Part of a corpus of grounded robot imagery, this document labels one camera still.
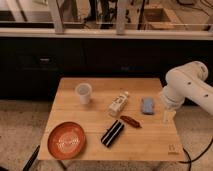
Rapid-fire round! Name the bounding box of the black chair leg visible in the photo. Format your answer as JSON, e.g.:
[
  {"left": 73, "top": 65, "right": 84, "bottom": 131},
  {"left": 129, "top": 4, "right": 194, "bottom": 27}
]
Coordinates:
[{"left": 22, "top": 145, "right": 40, "bottom": 171}]

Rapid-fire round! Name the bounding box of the orange bowl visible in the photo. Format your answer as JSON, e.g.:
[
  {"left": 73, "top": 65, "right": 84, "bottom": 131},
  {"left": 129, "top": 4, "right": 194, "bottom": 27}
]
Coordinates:
[{"left": 47, "top": 122, "right": 86, "bottom": 160}]

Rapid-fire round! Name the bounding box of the black cable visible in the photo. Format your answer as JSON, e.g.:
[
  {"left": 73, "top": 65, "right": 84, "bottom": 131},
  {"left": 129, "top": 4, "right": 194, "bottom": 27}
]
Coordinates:
[{"left": 180, "top": 137, "right": 213, "bottom": 171}]

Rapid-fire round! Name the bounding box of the dark cabinet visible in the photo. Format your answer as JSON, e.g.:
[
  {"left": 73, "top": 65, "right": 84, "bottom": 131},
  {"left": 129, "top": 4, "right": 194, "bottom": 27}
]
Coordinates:
[{"left": 0, "top": 37, "right": 213, "bottom": 99}]

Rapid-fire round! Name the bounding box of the black striped case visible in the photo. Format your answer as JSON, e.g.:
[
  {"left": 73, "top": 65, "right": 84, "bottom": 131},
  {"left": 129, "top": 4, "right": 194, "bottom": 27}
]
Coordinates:
[{"left": 101, "top": 120, "right": 124, "bottom": 148}]

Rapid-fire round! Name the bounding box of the wooden box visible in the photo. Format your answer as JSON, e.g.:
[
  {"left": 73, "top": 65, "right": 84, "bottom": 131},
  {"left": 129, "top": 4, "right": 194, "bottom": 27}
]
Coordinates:
[{"left": 142, "top": 7, "right": 182, "bottom": 30}]

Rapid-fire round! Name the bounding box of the white bottle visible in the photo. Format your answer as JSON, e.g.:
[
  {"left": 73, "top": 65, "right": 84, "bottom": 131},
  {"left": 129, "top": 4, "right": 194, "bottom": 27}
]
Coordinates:
[{"left": 108, "top": 91, "right": 129, "bottom": 117}]

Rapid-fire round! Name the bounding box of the blue sponge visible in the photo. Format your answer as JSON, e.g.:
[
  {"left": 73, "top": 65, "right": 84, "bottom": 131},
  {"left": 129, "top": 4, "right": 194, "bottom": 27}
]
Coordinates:
[{"left": 141, "top": 97, "right": 154, "bottom": 115}]

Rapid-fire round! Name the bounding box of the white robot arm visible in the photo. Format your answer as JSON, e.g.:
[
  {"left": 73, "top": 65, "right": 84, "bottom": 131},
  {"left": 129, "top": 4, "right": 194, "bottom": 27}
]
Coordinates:
[{"left": 159, "top": 61, "right": 213, "bottom": 116}]

